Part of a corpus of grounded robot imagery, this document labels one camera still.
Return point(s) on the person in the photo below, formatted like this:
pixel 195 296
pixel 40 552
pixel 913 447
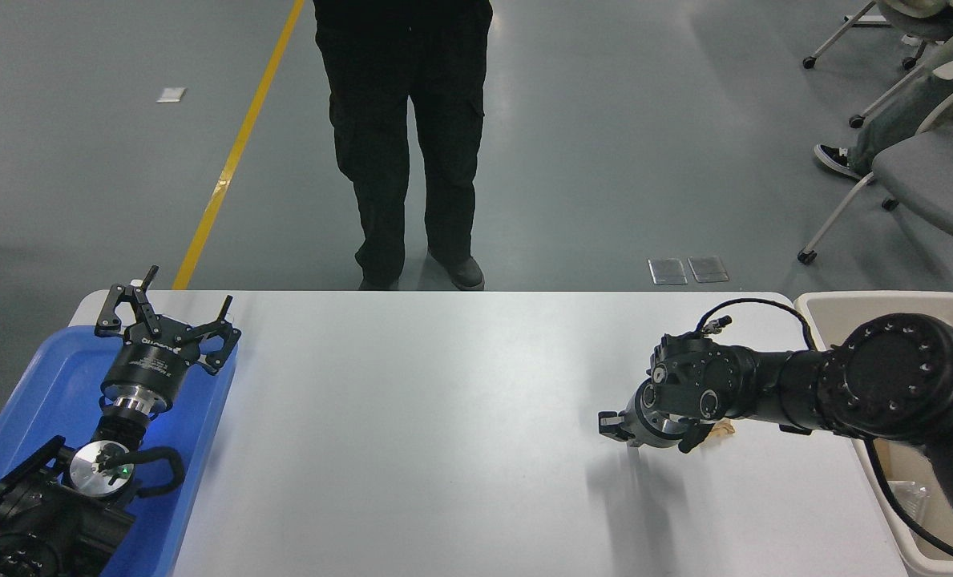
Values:
pixel 893 128
pixel 380 120

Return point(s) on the white floor tag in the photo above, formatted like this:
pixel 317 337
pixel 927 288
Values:
pixel 171 94

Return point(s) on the brown cardboard piece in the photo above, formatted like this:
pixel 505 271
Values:
pixel 882 461

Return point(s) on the clear floor plate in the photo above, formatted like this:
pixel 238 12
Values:
pixel 668 271
pixel 708 269

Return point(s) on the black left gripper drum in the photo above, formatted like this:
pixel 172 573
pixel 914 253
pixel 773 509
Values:
pixel 151 365

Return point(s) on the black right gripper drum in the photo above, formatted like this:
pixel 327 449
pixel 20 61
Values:
pixel 651 429

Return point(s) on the large pale bin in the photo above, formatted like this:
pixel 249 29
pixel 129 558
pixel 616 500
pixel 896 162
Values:
pixel 829 320

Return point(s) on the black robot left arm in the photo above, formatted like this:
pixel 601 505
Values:
pixel 43 529

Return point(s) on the tan paper ball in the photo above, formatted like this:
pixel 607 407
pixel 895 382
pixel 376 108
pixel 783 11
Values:
pixel 724 429

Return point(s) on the blue plastic tray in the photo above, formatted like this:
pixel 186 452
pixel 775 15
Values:
pixel 51 377

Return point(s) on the white frame office chair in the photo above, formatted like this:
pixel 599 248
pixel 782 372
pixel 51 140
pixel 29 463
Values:
pixel 921 28

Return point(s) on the crumpled foil tray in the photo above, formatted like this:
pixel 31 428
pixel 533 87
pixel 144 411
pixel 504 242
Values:
pixel 913 501

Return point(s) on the grey seat office chair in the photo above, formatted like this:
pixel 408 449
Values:
pixel 933 176

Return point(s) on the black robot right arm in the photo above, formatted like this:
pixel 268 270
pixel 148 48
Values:
pixel 893 377

